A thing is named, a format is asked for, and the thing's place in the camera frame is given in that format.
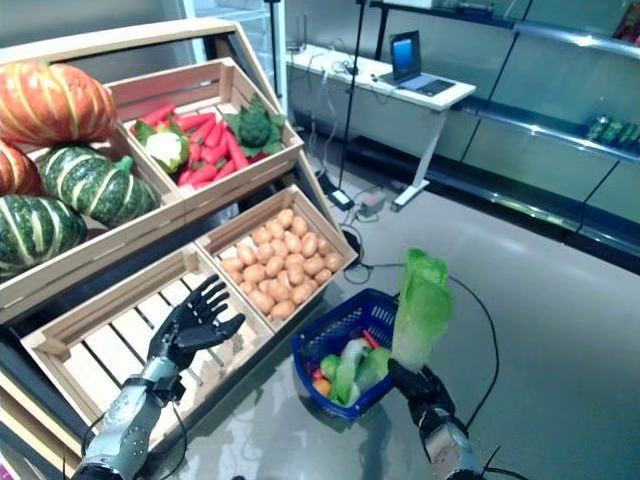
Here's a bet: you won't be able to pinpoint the white cauliflower green leaves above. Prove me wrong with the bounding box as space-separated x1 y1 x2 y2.
130 118 191 175

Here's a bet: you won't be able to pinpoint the grey box red button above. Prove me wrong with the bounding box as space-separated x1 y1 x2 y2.
355 192 387 219

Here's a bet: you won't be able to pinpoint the wooden dark display stand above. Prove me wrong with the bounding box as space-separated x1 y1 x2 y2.
0 17 359 480

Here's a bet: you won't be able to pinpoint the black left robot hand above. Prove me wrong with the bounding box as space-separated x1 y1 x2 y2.
146 273 247 374

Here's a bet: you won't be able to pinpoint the large green striped pumpkin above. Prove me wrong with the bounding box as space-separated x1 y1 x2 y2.
0 194 90 281

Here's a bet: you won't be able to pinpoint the green cans pack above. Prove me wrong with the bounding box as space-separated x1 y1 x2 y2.
585 114 640 147

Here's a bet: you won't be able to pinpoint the white desk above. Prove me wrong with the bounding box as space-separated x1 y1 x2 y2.
287 43 477 214

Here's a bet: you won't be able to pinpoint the large wooden crate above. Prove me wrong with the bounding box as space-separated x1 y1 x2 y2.
0 127 186 324

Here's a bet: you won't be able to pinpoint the wooden slat crate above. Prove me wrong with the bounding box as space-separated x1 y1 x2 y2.
194 183 359 334
107 57 305 216
19 242 276 454

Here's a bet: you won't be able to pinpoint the green broccoli with leaves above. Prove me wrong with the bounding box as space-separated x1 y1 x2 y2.
223 93 287 156

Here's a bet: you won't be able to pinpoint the orange striped pumpkin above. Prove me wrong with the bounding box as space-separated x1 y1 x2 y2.
0 139 46 197
0 62 119 149

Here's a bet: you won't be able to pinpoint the large green bell pepper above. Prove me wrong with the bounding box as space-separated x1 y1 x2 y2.
318 353 343 380

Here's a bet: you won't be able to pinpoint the black tripod pole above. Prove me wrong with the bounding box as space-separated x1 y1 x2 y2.
264 0 282 96
334 0 369 194

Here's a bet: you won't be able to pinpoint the red package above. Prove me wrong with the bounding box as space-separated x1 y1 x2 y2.
612 17 640 44

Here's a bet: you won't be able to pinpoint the blue plastic shopping basket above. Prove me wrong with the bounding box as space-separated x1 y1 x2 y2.
289 287 401 427

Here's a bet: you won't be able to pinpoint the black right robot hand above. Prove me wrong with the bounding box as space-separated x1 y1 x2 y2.
387 357 457 436

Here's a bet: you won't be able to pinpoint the glass door fridge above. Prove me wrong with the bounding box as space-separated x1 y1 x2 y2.
182 0 289 96

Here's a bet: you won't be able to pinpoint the black power adapter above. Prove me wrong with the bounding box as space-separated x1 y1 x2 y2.
327 187 354 211

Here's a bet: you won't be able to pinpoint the dark metal shelf rack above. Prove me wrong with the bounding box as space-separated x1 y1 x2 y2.
369 0 640 276

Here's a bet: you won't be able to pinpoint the small green striped pumpkin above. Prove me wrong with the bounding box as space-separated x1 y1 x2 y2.
38 144 162 229

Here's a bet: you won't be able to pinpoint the open grey laptop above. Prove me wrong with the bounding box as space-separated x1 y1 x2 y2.
377 29 457 97

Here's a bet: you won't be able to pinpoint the long black floor cable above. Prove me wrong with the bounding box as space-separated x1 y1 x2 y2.
344 224 501 431

